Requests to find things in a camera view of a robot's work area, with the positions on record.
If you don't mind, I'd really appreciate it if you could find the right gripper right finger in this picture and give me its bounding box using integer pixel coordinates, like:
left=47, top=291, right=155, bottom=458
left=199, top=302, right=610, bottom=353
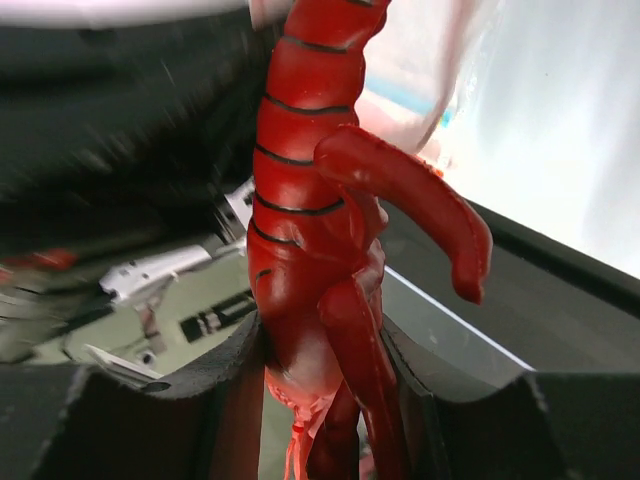
left=382, top=319, right=639, bottom=479

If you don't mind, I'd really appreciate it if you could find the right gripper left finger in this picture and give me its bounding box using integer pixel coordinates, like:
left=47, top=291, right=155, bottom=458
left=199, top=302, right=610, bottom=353
left=1, top=314, right=264, bottom=479

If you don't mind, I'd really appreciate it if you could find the red toy lobster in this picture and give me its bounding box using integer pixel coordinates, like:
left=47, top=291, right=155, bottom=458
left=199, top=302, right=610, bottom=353
left=247, top=1, right=492, bottom=479

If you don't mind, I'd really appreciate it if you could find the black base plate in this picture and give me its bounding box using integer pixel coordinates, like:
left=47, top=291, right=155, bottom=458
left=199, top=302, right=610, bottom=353
left=382, top=207, right=639, bottom=399

